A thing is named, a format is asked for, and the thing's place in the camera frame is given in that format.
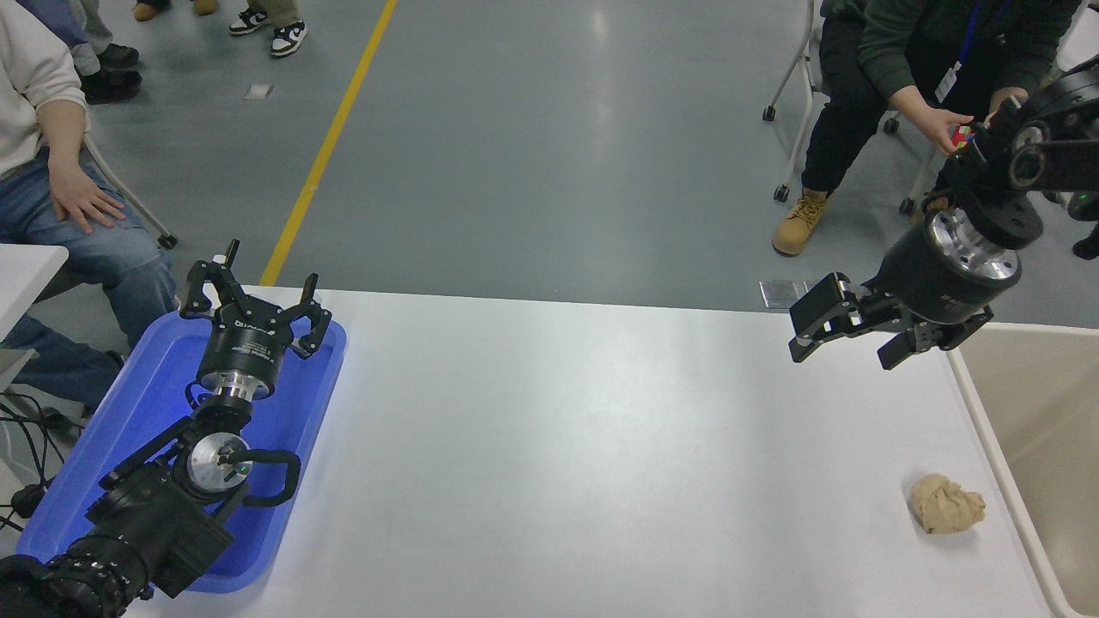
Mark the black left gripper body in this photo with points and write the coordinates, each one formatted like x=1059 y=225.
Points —
x=245 y=348

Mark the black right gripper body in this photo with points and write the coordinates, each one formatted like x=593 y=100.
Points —
x=936 y=287

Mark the multicolour puzzle cube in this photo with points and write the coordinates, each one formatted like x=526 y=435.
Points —
x=962 y=135

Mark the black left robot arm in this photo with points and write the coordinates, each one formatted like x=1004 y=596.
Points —
x=163 y=515

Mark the person's bare forearm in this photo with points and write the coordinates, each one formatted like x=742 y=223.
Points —
x=62 y=133

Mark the person's hand on thigh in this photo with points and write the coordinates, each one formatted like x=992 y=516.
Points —
x=81 y=202

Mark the booted person's right hand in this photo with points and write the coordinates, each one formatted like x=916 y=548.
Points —
x=940 y=124

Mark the booted person's left hand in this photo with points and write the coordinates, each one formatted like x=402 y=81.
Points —
x=1004 y=96

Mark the metal floor plate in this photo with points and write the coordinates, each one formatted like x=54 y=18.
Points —
x=780 y=294

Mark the white chair leg with caster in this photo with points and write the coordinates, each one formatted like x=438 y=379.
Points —
x=129 y=193

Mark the blue plastic tray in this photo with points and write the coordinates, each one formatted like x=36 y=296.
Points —
x=129 y=412

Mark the person in blue jeans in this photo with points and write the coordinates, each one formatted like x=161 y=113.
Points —
x=77 y=257

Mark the large pale bin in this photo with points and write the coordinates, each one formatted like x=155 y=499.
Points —
x=1047 y=429

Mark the small white side table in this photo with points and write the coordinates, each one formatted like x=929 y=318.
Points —
x=26 y=279

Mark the white paper scrap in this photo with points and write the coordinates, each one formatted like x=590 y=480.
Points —
x=258 y=92

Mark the white ID badge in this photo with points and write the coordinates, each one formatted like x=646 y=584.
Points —
x=947 y=81

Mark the person in tan boots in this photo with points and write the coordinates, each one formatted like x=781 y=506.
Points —
x=859 y=94

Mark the grey wheeled chair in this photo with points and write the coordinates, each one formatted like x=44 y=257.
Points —
x=794 y=86

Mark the person in black shoes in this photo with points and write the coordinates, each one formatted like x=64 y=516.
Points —
x=107 y=73

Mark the person in white-black sneakers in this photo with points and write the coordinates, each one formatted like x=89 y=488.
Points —
x=288 y=36

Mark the black power adapter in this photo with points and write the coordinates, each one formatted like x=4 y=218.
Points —
x=27 y=500

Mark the person in tan shoes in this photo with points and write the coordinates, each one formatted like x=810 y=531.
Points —
x=146 y=10

